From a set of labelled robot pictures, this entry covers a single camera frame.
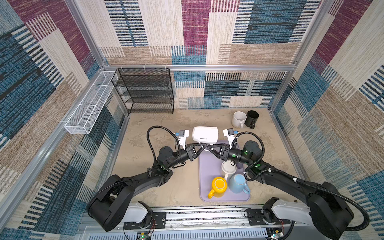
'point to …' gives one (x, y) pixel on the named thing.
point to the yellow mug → (219, 185)
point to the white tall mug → (205, 134)
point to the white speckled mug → (238, 119)
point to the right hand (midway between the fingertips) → (207, 150)
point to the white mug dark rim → (228, 167)
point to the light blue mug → (237, 184)
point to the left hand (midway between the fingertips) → (207, 145)
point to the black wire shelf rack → (145, 90)
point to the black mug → (251, 118)
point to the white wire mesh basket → (80, 122)
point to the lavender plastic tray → (210, 168)
